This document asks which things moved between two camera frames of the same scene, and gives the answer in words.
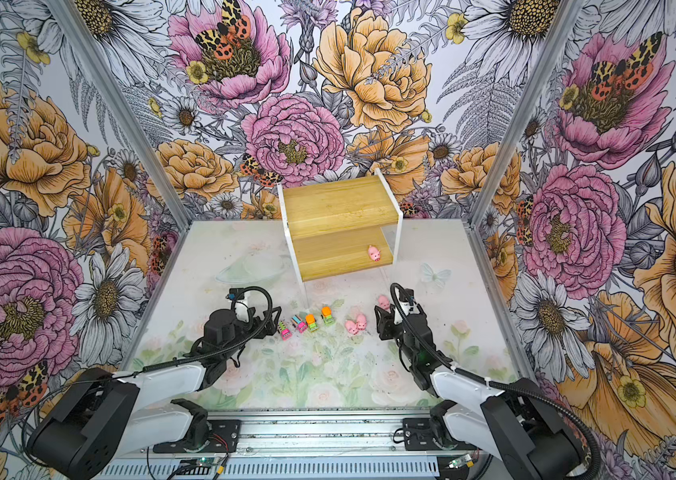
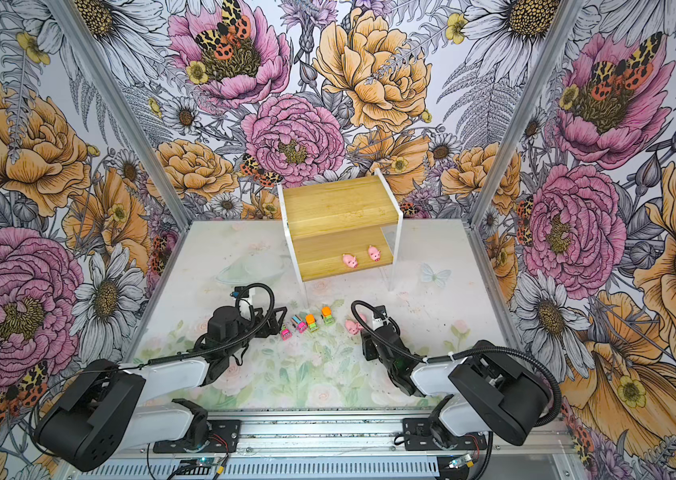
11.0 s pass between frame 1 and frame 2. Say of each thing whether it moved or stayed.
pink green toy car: stayed
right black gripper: moved
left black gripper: stayed
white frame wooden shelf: stayed
